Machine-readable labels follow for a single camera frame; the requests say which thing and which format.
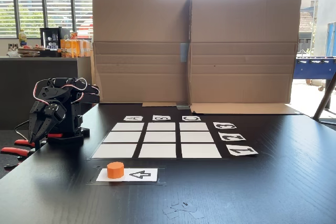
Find red and white servo cable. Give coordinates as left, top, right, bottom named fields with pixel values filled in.
left=33, top=77, right=88, bottom=106

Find number 1 paper sheet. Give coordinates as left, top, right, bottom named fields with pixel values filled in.
left=226, top=144, right=259, bottom=157

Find blue foosball table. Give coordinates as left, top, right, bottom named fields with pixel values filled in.
left=292, top=56, right=336, bottom=92

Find wooden boards with fruit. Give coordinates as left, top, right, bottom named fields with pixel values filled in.
left=17, top=44, right=47, bottom=58

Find white nine-square grid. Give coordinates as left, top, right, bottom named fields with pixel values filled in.
left=90, top=121, right=224, bottom=159

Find yellow bottle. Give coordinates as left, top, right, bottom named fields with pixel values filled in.
left=18, top=29, right=28, bottom=47

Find brown cardboard panel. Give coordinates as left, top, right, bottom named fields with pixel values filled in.
left=188, top=0, right=302, bottom=116
left=91, top=0, right=191, bottom=107

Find number 2 paper sheet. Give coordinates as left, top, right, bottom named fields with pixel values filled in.
left=218, top=133, right=247, bottom=142

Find round orange token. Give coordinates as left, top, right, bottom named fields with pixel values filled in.
left=107, top=162, right=125, bottom=179

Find black mini fridge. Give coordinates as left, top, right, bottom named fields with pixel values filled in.
left=39, top=27, right=69, bottom=51

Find slanted metal table leg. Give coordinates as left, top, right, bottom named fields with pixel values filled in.
left=312, top=71, right=336, bottom=126

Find black power cable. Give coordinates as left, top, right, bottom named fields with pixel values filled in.
left=14, top=120, right=30, bottom=141

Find dark counter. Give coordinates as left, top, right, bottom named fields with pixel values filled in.
left=0, top=56, right=93, bottom=130

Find white arrow paper sheet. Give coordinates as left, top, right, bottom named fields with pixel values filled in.
left=96, top=168, right=159, bottom=183

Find number 3 paper sheet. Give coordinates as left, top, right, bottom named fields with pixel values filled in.
left=213, top=122, right=237, bottom=130

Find orange juice cartons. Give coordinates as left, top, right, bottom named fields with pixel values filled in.
left=60, top=39, right=92, bottom=58

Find red-handled clamp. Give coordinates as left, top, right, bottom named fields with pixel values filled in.
left=0, top=138, right=36, bottom=170

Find black clamp with red knob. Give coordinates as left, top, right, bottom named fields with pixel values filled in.
left=34, top=132, right=64, bottom=152

